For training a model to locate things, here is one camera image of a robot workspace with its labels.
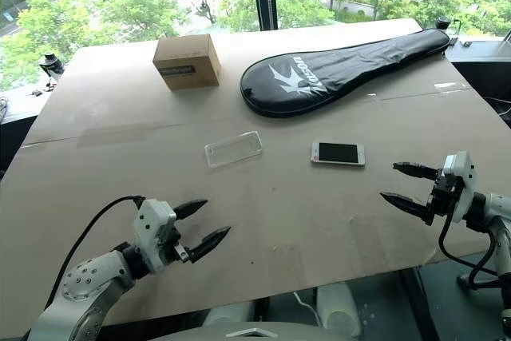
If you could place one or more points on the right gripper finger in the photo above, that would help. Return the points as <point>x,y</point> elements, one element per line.
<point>407,203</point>
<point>417,169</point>

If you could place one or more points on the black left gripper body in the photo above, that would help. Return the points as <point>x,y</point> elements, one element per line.
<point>169,243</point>

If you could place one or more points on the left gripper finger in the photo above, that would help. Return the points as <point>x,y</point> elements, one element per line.
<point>209,243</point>
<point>191,208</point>

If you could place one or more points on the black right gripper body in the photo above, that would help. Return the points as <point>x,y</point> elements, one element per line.
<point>445,197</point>

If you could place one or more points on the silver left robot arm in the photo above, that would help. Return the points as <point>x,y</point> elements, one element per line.
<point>88,281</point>

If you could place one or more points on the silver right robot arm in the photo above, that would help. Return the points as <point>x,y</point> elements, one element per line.
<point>497,207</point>

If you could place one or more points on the clear phone case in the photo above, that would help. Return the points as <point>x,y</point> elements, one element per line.
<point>234,149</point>

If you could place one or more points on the white rounded shape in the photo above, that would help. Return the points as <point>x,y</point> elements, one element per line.
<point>231,315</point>
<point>338,309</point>

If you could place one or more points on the white smartphone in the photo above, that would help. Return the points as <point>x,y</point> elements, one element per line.
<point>338,153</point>

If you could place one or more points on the grey robot torso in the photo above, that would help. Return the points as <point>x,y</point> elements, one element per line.
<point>255,331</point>

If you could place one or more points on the black table leg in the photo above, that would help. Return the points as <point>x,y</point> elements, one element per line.
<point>413,305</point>

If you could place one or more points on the dark side desk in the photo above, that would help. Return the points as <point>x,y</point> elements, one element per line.
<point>483,65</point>

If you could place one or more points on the black racket cover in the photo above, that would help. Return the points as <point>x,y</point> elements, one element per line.
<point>319,73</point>

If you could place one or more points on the small black round device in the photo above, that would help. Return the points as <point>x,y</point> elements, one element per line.
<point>442,22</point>

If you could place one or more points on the brown cardboard box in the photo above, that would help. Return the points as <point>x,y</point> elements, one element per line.
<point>185,57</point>

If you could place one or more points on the small white black device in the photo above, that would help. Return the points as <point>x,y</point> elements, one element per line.
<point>52,67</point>

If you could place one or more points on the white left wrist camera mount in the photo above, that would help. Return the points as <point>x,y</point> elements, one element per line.
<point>153,225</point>

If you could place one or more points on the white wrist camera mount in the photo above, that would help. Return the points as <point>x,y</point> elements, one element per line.
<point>153,225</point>
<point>461,169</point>

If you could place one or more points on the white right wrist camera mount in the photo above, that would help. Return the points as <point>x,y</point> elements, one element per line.
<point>461,169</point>

